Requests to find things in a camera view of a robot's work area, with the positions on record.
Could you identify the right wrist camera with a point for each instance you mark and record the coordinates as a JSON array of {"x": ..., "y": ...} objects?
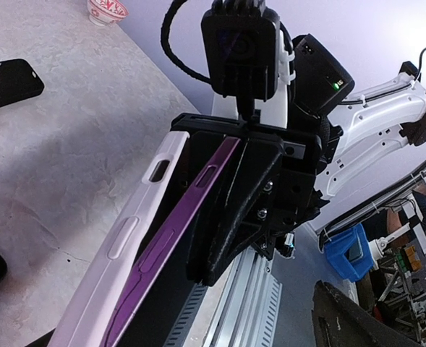
[{"x": 241, "y": 41}]

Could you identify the purple phone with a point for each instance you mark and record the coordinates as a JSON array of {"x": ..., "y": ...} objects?
[{"x": 150, "y": 263}]

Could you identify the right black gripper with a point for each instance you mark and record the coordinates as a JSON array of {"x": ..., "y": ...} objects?
[{"x": 264, "y": 192}]

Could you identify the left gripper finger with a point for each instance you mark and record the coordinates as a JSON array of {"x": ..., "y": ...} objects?
[{"x": 339, "y": 321}]

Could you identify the red patterned bowl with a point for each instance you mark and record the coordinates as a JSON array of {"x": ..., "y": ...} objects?
[{"x": 106, "y": 12}]

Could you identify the blue storage bin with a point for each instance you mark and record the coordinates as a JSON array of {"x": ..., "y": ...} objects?
[{"x": 349, "y": 253}]

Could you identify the black phone case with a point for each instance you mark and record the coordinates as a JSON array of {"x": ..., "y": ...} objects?
[{"x": 18, "y": 82}]

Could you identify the pink phone case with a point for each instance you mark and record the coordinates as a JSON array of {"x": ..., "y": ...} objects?
[{"x": 89, "y": 312}]

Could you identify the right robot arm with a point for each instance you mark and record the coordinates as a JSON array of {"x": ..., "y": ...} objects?
[{"x": 355, "y": 129}]

